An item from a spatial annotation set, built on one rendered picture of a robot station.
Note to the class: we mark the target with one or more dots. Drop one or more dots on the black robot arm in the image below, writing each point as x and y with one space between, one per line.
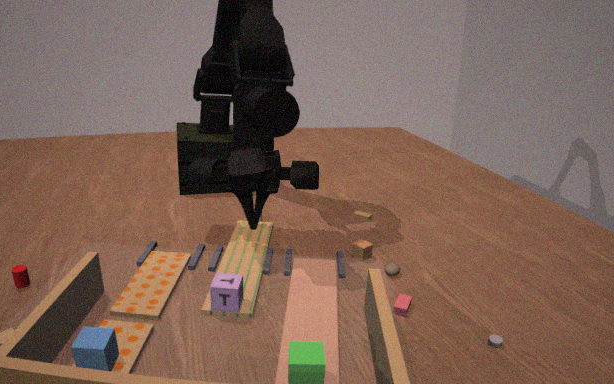
247 53

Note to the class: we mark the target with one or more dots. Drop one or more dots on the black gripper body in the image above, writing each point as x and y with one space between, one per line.
302 174

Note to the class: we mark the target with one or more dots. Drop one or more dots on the red cylinder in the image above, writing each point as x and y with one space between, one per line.
21 278

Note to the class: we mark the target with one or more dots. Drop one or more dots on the small pink cube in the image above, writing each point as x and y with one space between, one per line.
402 304

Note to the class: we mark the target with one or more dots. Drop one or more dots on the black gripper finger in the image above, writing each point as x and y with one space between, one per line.
246 201
261 198

